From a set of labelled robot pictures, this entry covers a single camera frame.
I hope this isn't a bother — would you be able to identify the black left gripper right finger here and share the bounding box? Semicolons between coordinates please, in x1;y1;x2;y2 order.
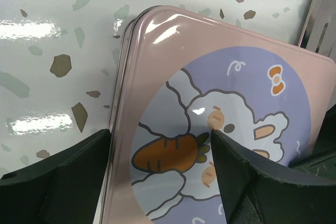
211;130;335;223

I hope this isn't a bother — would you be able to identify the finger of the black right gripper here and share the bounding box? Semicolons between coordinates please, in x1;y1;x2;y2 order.
289;105;335;179

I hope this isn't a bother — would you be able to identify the beige compartment cookie box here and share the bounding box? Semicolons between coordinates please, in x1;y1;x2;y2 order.
99;17;141;223

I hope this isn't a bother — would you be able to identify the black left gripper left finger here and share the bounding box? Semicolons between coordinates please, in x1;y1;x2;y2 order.
1;129;111;224

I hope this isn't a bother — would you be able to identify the small square steel lid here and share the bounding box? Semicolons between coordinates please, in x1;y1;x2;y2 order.
106;6;335;223

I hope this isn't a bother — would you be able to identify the large steel baking tray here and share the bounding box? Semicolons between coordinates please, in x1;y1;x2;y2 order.
298;0;335;60

